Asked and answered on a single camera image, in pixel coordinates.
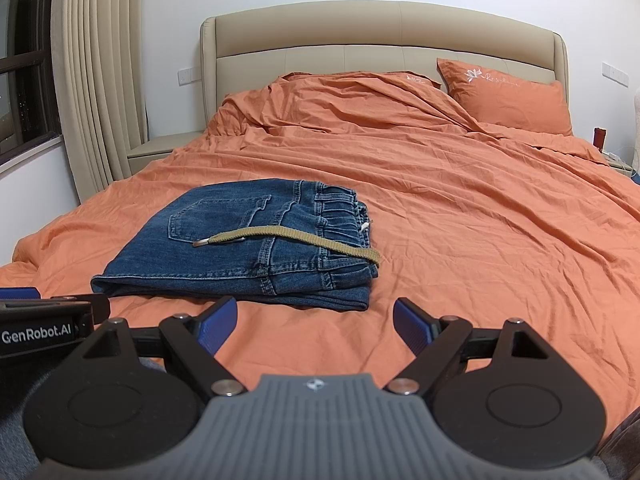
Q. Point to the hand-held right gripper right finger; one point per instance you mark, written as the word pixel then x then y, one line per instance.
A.
pixel 411 325

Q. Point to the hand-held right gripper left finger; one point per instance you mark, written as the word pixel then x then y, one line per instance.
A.
pixel 220 325

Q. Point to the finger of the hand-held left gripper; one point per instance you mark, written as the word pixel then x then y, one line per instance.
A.
pixel 20 293

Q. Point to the blue denim pants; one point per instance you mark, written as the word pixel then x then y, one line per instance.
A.
pixel 210 255

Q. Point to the grey cloth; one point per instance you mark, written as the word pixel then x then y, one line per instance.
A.
pixel 15 410

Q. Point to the orange duvet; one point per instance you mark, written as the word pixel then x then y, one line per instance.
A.
pixel 475 210

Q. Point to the beige nightstand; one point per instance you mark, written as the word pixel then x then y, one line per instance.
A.
pixel 160 150

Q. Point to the beige curtain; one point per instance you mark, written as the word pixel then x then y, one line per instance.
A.
pixel 100 75

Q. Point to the dark framed window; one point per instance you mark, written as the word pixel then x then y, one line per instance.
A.
pixel 25 60

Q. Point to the orange pillow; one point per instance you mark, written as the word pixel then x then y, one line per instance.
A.
pixel 510 100

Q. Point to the white nightstand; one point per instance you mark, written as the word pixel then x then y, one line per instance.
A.
pixel 617 160

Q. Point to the beige padded headboard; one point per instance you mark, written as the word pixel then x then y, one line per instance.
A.
pixel 350 35

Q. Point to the white wall socket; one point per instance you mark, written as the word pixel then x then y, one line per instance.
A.
pixel 185 75

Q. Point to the white wall switch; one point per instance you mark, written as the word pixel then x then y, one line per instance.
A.
pixel 615 72

